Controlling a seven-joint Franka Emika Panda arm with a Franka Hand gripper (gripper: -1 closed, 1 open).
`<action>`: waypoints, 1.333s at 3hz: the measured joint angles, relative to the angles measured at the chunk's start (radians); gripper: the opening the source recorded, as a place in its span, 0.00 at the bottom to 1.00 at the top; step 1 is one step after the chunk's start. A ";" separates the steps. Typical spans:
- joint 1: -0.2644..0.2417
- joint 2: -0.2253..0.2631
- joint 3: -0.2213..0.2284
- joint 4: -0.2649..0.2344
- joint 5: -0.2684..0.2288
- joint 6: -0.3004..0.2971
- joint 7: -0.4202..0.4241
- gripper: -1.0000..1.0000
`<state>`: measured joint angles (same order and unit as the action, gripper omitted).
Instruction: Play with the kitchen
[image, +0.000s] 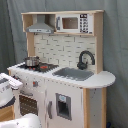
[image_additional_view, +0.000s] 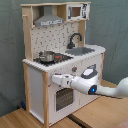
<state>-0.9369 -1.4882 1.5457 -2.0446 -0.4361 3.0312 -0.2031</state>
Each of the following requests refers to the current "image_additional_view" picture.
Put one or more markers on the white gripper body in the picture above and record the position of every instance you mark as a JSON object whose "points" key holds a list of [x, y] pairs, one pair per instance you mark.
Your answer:
{"points": [[63, 80]]}

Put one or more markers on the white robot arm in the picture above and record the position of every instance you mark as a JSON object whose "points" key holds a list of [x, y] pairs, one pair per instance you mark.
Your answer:
{"points": [[87, 83]]}

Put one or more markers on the wooden toy kitchen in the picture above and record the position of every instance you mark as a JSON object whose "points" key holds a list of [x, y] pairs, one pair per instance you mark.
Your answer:
{"points": [[39, 88]]}

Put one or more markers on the black toy stovetop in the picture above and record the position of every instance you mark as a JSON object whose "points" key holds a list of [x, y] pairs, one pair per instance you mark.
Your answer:
{"points": [[58, 58]]}

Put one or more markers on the small silver pot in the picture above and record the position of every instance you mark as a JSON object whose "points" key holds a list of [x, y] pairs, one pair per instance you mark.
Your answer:
{"points": [[46, 56]]}

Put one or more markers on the grey toy sink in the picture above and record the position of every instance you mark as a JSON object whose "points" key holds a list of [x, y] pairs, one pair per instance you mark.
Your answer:
{"points": [[79, 51]]}

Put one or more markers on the black toy faucet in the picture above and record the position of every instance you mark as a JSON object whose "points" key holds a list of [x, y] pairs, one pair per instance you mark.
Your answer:
{"points": [[73, 40]]}

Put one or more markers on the silver range hood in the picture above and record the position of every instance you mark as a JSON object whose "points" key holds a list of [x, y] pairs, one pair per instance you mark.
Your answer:
{"points": [[48, 18]]}

